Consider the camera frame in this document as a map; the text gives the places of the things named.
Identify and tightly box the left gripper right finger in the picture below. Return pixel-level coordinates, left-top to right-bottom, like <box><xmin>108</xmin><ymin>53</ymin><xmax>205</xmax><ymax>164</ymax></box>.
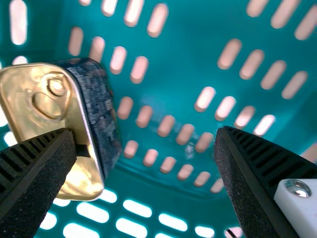
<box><xmin>213</xmin><ymin>125</ymin><xmax>317</xmax><ymax>238</ymax></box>

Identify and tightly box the teal shopping basket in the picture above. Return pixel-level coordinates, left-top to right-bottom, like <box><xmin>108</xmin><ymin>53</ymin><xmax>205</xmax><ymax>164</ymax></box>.
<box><xmin>0</xmin><ymin>0</ymin><xmax>317</xmax><ymax>238</ymax></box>

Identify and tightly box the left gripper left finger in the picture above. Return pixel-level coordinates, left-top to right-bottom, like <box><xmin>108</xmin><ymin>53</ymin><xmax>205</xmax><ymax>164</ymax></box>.
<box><xmin>0</xmin><ymin>129</ymin><xmax>77</xmax><ymax>238</ymax></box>

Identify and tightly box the gold rectangular tin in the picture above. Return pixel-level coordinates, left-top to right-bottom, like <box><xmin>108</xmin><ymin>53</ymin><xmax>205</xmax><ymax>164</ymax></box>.
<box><xmin>0</xmin><ymin>57</ymin><xmax>123</xmax><ymax>202</ymax></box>

